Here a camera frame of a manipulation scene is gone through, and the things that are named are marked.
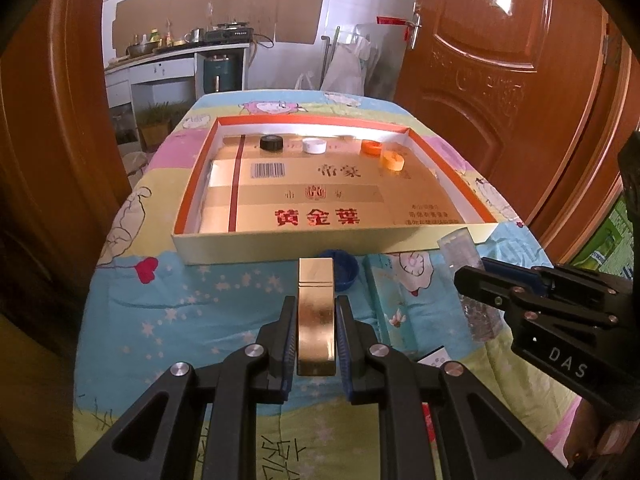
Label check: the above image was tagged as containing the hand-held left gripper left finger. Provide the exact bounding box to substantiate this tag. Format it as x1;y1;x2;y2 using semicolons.
70;295;298;480

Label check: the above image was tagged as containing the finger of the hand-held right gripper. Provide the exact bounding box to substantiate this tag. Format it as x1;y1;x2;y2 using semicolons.
453;264;540;332
482;257;639;322

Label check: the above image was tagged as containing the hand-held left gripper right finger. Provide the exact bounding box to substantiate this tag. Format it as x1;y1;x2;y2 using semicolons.
334;295;576;480

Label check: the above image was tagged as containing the gold rectangular box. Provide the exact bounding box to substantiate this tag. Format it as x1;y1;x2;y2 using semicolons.
296;257;337;377

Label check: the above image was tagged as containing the clear plastic box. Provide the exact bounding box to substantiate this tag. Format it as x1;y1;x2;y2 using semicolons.
437;227;503;343

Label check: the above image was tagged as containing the blue bottle cap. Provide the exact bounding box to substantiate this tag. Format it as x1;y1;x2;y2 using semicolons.
319;249;359;292

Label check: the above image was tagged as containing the small white box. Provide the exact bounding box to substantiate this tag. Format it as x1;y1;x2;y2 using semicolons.
416;347;452;367

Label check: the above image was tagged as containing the shallow cardboard box tray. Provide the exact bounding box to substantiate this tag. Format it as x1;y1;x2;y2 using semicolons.
171;115;501;267

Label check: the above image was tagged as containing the green cardboard box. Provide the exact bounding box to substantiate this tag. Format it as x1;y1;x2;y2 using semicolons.
571;194;637;277

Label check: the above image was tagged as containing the cartoon printed tablecloth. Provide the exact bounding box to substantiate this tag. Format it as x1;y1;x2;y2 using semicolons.
74;91;601;480

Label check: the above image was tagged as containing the planter box with greens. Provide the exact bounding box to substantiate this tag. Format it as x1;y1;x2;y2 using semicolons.
137;102;177;151

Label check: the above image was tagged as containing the large white sack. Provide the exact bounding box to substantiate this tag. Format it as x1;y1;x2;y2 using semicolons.
320;37;374;96

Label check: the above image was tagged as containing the green air fryer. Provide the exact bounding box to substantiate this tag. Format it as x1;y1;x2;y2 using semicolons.
202;55;239;95

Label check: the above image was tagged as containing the white kitchen counter cabinet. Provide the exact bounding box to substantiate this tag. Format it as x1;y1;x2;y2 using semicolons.
104;41;251;111

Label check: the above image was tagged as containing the wooden door with latch plate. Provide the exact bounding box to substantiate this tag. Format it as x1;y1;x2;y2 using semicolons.
7;0;135;351

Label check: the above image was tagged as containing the black gas stove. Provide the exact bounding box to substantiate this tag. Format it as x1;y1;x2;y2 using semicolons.
205;22;254;44

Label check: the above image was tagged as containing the wooden door frame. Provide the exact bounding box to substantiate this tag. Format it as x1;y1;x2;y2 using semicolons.
525;10;640;273

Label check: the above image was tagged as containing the wooden door with handle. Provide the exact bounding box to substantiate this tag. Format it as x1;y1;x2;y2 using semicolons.
392;0;617;222

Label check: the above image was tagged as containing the silver door handle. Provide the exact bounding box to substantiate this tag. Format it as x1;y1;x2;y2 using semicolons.
402;14;424;51

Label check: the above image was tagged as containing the cardboard wall sheet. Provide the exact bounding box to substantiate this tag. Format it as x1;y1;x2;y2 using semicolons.
111;0;327;56

